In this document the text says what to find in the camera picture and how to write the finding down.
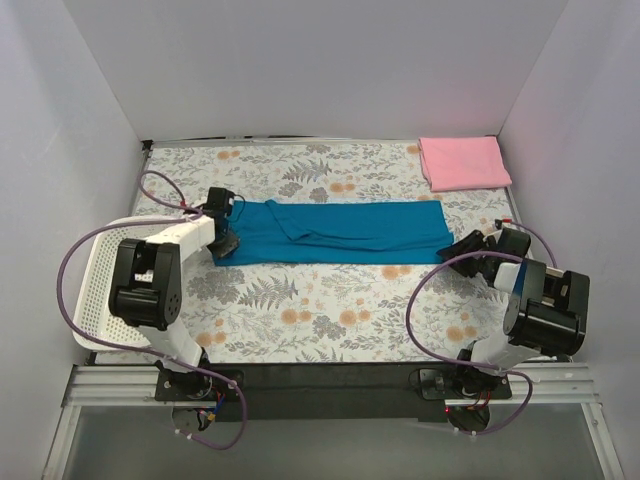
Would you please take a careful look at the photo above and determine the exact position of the floral patterned table mat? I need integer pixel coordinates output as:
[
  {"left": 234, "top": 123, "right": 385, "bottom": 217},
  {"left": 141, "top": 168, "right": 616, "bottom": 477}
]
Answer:
[{"left": 135, "top": 142, "right": 508, "bottom": 363}]

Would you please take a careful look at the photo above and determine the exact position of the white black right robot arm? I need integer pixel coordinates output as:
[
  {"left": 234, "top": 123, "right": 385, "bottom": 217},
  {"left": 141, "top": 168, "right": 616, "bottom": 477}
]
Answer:
[{"left": 437, "top": 225, "right": 591, "bottom": 398}]

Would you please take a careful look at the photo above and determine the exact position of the folded pink t shirt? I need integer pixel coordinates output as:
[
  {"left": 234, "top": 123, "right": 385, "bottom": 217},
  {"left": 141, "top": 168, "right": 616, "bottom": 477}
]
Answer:
[{"left": 419, "top": 136, "right": 512, "bottom": 193}]

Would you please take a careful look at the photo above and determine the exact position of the black front mounting rail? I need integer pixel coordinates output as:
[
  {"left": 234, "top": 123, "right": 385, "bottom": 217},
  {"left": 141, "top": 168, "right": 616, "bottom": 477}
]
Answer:
[{"left": 155, "top": 362, "right": 512, "bottom": 422}]

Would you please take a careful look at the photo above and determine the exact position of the aluminium table frame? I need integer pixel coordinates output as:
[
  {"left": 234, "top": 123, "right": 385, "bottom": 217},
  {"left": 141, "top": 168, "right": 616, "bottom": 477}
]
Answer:
[{"left": 42, "top": 139, "right": 626, "bottom": 480}]

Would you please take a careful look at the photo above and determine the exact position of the white perforated plastic basket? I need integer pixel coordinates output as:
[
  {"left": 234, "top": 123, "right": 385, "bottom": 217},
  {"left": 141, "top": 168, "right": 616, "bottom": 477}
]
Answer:
[{"left": 73, "top": 216, "right": 175, "bottom": 351}]

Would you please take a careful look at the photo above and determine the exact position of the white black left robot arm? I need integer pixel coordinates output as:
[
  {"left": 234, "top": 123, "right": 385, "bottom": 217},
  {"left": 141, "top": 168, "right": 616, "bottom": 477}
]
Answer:
[{"left": 108, "top": 187, "right": 239, "bottom": 400}]

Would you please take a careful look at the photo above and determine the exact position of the teal blue t shirt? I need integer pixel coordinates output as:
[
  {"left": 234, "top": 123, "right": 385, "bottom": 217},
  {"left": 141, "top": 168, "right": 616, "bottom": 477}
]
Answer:
[{"left": 215, "top": 200, "right": 454, "bottom": 266}]

